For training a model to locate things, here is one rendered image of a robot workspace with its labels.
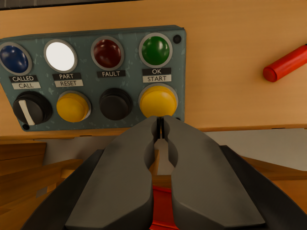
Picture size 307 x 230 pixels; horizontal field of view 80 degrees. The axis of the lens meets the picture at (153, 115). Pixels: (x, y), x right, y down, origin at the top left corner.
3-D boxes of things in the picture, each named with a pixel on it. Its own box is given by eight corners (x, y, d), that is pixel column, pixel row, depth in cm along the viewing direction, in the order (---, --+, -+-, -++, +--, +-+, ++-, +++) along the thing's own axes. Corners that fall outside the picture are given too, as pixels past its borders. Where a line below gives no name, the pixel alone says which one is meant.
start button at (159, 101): (176, 116, 16) (177, 122, 15) (142, 117, 16) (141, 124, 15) (175, 83, 14) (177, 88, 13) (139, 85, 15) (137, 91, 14)
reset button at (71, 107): (92, 117, 16) (87, 124, 15) (65, 118, 16) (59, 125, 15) (86, 91, 15) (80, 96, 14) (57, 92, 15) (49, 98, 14)
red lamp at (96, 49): (124, 68, 14) (120, 60, 13) (96, 70, 14) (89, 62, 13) (124, 45, 14) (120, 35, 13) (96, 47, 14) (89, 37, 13)
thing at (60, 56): (80, 71, 14) (71, 64, 13) (52, 72, 14) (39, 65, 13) (80, 48, 14) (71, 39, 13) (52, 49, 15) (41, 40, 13)
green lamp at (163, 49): (171, 65, 14) (172, 58, 13) (141, 67, 14) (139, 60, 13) (169, 42, 14) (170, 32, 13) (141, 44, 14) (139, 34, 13)
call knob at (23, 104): (54, 119, 16) (47, 127, 15) (26, 121, 16) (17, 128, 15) (44, 92, 15) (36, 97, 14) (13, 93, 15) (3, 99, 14)
